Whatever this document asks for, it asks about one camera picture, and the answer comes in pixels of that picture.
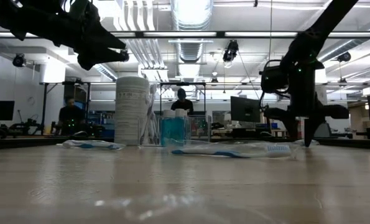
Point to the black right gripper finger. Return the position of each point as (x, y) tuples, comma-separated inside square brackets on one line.
[(321, 113), (288, 116)]

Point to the black beam with light strips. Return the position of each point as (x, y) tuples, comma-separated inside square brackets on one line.
[(220, 34)]

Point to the clear acrylic organizer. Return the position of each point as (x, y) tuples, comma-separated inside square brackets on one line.
[(203, 137)]

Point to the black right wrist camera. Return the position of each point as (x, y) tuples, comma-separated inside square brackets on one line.
[(273, 79)]

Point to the black ceiling spotlight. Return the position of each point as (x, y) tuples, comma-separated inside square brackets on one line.
[(126, 56), (19, 60), (214, 81), (231, 49), (344, 57)]

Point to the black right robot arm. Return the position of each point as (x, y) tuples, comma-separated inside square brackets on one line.
[(327, 21)]

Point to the white wipes canister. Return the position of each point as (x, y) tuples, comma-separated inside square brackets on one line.
[(132, 109)]

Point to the silver ceiling air duct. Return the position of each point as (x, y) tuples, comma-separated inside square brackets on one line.
[(191, 18)]

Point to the person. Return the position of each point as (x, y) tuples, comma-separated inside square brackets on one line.
[(71, 118), (182, 105)]

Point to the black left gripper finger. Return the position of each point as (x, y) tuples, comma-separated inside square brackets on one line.
[(110, 42), (97, 57)]

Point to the grey office chair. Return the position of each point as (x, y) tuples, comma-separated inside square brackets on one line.
[(326, 130)]

